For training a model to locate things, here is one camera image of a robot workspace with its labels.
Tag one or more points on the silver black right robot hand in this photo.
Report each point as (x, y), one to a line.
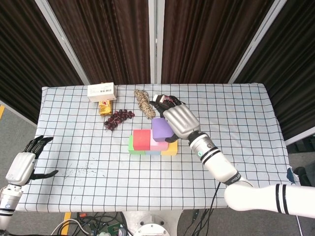
(179, 120)

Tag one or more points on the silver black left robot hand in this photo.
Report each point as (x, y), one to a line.
(21, 167)

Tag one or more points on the purple foam cube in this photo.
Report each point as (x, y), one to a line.
(161, 129)

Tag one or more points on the yellow foam cube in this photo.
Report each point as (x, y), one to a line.
(172, 148)

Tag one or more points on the pink foam cube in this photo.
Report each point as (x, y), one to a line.
(158, 145)

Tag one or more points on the red foam cube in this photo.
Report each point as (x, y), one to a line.
(141, 140)

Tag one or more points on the green foam cube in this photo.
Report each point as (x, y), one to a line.
(131, 147)

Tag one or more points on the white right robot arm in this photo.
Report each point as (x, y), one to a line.
(246, 179)

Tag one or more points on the blue foam cube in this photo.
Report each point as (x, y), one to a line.
(153, 152)

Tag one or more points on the dark grape juice bottle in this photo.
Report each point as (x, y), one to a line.
(163, 98)

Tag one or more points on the bunch of dark grapes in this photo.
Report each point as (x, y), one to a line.
(116, 119)

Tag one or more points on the white black checkered tablecloth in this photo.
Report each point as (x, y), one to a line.
(157, 179)

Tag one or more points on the yellow snack box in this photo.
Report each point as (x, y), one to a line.
(105, 108)

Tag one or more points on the white cardboard box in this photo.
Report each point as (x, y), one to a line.
(102, 92)

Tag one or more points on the brown pleated curtain panel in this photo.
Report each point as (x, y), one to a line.
(209, 41)
(295, 73)
(24, 61)
(110, 41)

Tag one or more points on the green circuit board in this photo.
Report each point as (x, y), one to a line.
(114, 228)

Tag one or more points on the blue white cloth item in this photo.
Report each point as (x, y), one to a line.
(292, 175)

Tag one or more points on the black chair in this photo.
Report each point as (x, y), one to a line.
(306, 179)

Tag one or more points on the grey partition base rail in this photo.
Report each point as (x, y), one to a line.
(17, 112)
(300, 139)

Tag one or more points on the grey metal partition post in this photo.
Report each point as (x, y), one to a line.
(61, 39)
(261, 41)
(156, 41)

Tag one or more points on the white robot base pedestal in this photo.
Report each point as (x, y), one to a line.
(152, 221)

